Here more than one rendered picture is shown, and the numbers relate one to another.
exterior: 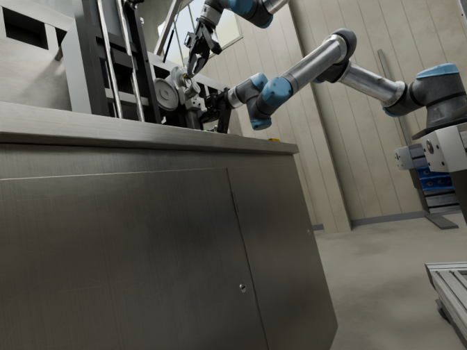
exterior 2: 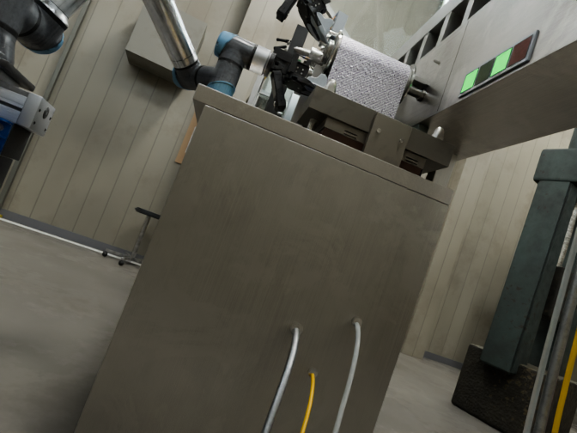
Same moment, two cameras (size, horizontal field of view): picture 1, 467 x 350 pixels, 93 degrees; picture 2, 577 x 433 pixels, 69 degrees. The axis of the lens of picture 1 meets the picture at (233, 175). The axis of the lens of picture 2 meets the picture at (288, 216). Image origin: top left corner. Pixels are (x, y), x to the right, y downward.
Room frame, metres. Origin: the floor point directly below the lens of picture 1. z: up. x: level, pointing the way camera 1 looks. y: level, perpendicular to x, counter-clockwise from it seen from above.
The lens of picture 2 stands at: (1.84, -0.75, 0.61)
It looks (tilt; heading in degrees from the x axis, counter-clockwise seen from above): 5 degrees up; 135
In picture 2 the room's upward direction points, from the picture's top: 20 degrees clockwise
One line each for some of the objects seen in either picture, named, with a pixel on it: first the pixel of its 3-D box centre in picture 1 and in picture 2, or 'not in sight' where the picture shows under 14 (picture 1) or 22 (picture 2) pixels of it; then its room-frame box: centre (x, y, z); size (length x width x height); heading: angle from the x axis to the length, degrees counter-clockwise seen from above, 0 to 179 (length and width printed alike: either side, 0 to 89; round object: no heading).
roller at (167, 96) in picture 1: (147, 107); not in sight; (0.88, 0.28, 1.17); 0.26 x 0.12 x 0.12; 54
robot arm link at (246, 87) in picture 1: (253, 89); (235, 51); (0.79, -0.14, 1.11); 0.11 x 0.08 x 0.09; 54
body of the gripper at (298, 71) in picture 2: (220, 104); (288, 70); (0.89, -0.01, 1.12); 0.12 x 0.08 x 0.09; 54
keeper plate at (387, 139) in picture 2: not in sight; (386, 140); (1.23, 0.09, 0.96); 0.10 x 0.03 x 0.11; 54
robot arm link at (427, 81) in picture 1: (437, 84); not in sight; (0.86, -0.87, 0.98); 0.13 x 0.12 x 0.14; 15
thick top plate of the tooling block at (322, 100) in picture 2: not in sight; (373, 133); (1.15, 0.14, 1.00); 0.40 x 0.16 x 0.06; 54
